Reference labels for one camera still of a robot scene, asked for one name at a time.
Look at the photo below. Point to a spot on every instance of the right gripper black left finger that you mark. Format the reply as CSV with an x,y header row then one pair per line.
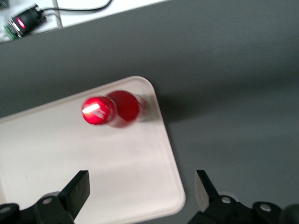
x,y
74,193

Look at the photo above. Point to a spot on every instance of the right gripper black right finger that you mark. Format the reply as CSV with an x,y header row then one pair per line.
x,y
205,193

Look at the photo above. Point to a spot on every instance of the red coke bottle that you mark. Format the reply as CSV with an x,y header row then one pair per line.
x,y
112,109

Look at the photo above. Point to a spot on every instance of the beige plastic tray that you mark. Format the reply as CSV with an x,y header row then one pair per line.
x,y
81,163

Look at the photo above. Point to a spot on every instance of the black connector with red light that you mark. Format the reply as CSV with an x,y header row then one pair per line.
x,y
24,21

